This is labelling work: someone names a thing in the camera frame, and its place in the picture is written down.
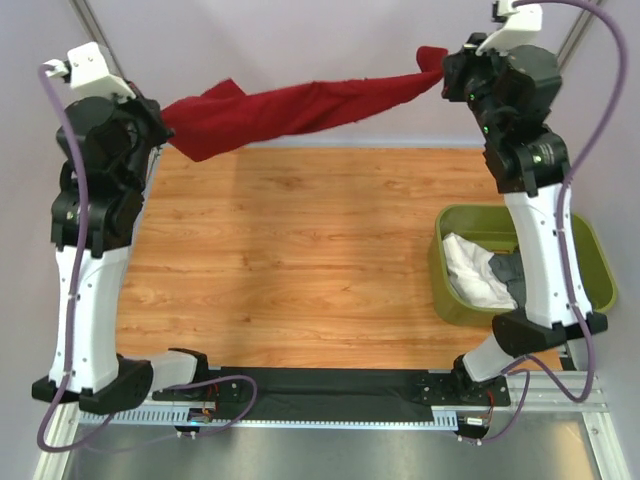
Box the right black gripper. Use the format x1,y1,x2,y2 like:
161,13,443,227
441,30,515,139

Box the red t-shirt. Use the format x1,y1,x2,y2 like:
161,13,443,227
161,46,448,162

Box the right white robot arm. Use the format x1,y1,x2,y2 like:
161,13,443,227
442,33,608,404

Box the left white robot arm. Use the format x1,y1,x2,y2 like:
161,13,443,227
31,94,211,415

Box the green plastic bin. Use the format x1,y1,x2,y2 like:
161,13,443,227
428,204,617,327

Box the grey t-shirt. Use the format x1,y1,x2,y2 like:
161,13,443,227
489,251,526,307

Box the white t-shirt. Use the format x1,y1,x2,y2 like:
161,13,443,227
442,233,517,310

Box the black cloth strip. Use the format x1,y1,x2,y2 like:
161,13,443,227
213,365,436,429

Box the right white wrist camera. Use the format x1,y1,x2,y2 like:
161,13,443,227
476,0,543,56

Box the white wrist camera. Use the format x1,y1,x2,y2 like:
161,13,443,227
44,41,136,103
476,0,543,56

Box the left aluminium frame post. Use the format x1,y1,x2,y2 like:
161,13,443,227
68,0,125,77

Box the aluminium frame post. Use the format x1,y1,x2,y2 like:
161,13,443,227
557,8,595,72
68,0,125,77

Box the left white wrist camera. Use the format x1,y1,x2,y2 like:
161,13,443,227
44,41,136,103

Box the right aluminium frame post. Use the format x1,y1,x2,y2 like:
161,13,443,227
557,8,595,72

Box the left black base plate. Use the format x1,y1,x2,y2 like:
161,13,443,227
148,367,258,405

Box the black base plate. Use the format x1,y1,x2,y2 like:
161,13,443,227
148,367,258,405
409,371,511,407

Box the slotted cable duct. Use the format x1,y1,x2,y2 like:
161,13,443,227
111,404,458,432

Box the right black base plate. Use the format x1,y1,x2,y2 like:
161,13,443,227
409,371,511,407

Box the aluminium mounting rail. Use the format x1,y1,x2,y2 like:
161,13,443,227
62,369,610,414

